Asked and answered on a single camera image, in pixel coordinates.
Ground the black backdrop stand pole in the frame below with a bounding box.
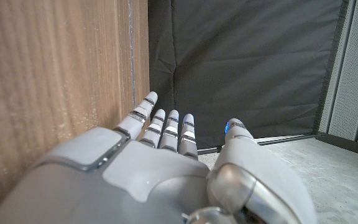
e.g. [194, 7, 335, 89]
[196, 133, 326, 156]

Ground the black fabric backdrop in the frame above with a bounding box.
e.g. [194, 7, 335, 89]
[147, 0, 351, 150]

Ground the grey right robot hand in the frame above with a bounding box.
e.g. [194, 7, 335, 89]
[0, 90, 318, 224]

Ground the grey tape marking on table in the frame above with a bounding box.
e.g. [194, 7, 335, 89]
[127, 0, 137, 109]

